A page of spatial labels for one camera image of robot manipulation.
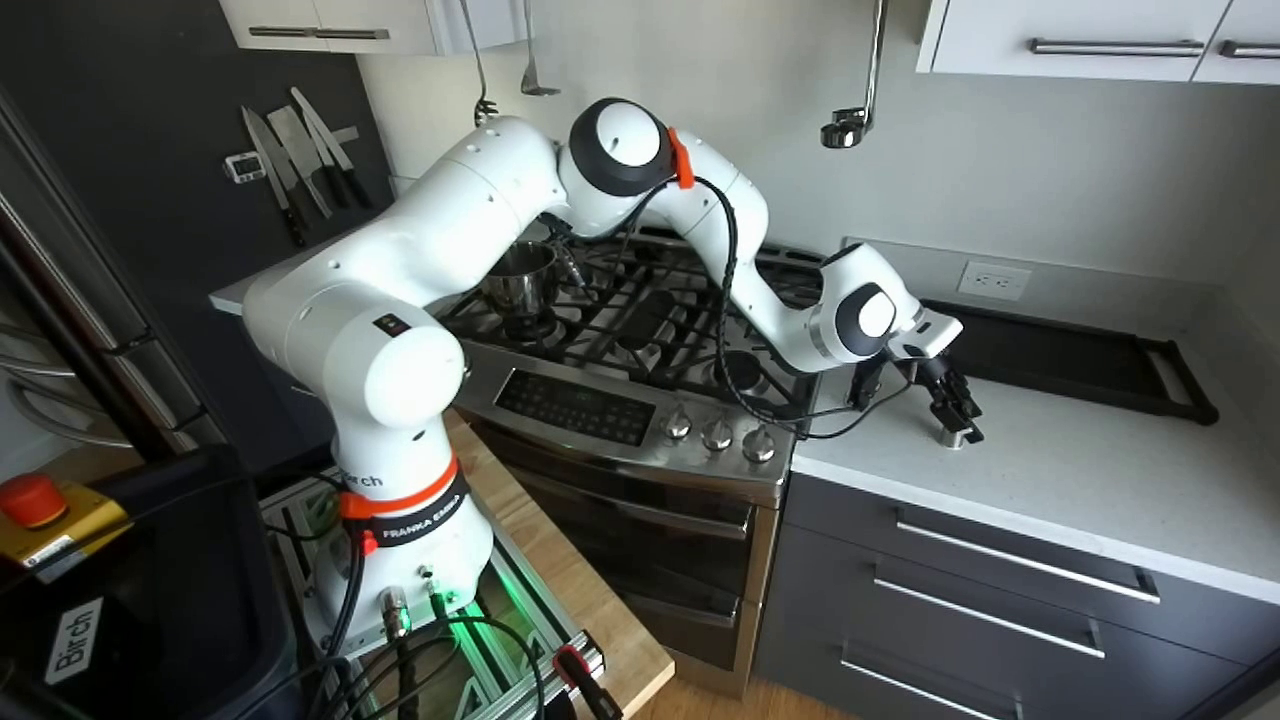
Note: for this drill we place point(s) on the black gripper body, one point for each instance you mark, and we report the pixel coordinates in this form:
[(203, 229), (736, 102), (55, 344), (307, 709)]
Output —
[(941, 377)]

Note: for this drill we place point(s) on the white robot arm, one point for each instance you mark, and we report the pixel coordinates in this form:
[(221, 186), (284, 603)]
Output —
[(401, 255)]

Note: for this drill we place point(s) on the silver stove knob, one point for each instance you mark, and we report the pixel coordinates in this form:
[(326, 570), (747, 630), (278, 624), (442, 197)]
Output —
[(721, 436), (763, 450), (681, 427)]

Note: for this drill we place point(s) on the stainless steel gas stove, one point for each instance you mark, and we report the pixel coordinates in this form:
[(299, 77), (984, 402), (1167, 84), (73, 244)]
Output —
[(572, 405)]

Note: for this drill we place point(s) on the black rectangular tray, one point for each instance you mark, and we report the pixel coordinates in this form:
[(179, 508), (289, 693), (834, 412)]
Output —
[(1066, 360)]

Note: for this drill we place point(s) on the black cast iron grate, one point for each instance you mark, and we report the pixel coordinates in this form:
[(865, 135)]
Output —
[(784, 285), (625, 285), (480, 314)]

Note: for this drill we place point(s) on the white kitchen cabinet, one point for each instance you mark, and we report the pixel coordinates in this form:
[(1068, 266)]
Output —
[(826, 603)]

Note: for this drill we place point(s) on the small hanging metal ladle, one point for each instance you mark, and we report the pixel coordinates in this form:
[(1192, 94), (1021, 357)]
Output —
[(853, 124)]

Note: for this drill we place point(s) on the oval gas burner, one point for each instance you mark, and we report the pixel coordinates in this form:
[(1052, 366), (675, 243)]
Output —
[(651, 323)]

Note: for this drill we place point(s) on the wooden top robot cart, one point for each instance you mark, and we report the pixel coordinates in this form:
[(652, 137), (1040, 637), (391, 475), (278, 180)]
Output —
[(572, 574)]

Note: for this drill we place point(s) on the stainless steel pot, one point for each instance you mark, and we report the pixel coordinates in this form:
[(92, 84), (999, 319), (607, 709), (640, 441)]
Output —
[(523, 285)]

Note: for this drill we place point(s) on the hanging metal spatula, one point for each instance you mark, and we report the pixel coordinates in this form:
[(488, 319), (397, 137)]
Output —
[(538, 53)]

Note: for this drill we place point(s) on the long thin hanging utensil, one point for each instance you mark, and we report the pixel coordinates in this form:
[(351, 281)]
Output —
[(478, 66)]

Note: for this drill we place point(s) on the kitchen knife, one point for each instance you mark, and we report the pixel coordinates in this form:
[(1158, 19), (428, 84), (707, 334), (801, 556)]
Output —
[(326, 135), (301, 154), (266, 160)]

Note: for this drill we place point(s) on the magnetic knife strip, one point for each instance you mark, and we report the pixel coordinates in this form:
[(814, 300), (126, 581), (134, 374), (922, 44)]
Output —
[(243, 164)]

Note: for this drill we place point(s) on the black equipment case with label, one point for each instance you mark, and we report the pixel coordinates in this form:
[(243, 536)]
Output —
[(161, 603)]

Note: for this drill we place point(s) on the red emergency stop button box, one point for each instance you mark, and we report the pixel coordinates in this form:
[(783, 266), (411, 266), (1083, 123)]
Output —
[(35, 506)]

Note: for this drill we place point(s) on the white wall outlet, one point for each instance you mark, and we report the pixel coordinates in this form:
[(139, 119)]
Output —
[(994, 281)]

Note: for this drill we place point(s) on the white wall cabinet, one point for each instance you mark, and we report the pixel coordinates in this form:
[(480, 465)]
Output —
[(984, 34), (333, 10)]

